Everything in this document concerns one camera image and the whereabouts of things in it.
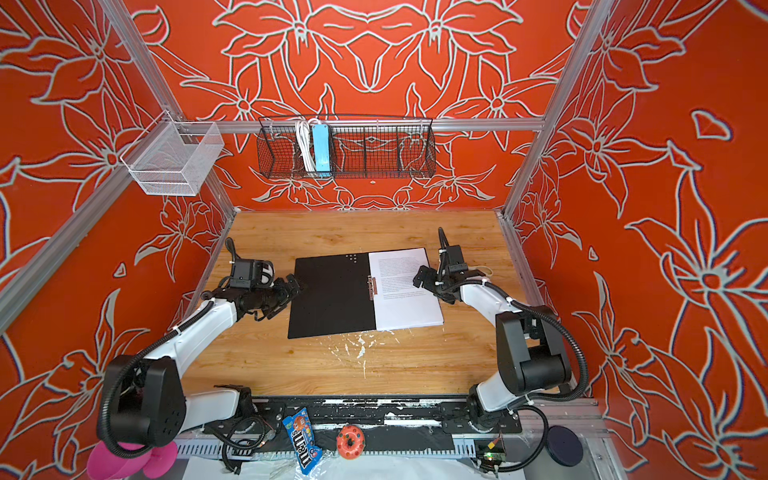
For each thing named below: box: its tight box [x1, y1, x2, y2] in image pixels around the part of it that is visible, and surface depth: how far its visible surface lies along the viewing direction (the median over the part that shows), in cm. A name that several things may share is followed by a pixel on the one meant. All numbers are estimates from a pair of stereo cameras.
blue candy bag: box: [282, 408, 323, 475], surface depth 70 cm
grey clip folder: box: [288, 253, 377, 339], surface depth 94 cm
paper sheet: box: [368, 248, 445, 331], surface depth 100 cm
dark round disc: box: [546, 425, 583, 467], surface depth 69 cm
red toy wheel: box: [336, 425, 365, 460], surface depth 70 cm
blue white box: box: [312, 124, 331, 173], surface depth 91 cm
